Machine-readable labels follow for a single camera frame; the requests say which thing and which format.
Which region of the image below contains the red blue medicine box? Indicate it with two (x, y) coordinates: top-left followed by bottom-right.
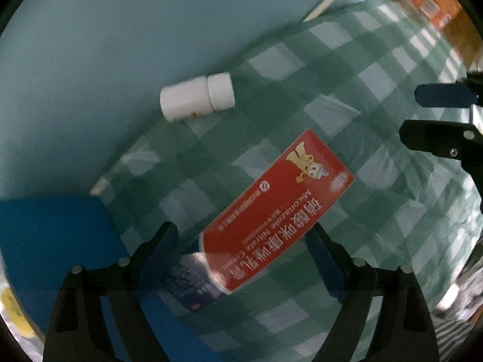
(163, 129), (354, 312)

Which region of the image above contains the white pill bottle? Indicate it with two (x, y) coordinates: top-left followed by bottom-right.
(160, 73), (236, 122)

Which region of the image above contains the blue cardboard box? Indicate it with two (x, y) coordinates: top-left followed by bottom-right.
(1, 196), (216, 361)

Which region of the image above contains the green checkered cloth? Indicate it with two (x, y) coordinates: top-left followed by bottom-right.
(92, 0), (482, 361)

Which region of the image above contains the yellow drink bottle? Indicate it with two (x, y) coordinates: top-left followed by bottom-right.
(1, 287), (34, 338)

